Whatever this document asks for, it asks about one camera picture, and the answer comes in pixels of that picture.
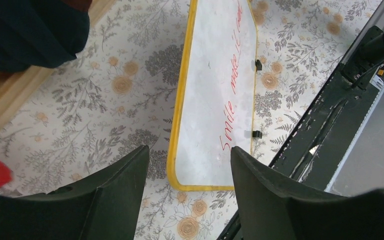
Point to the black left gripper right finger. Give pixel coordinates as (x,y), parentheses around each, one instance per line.
(272,206)

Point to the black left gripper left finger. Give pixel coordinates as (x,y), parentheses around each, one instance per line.
(102,206)

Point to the yellow framed whiteboard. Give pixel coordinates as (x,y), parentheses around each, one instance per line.
(215,98)

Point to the floral table mat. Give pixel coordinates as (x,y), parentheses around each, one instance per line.
(120,93)

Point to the navy blue shirt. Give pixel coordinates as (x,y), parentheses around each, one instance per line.
(43,33)

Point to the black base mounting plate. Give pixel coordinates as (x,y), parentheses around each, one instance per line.
(313,152)

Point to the wooden clothes rack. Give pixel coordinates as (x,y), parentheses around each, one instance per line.
(20,85)

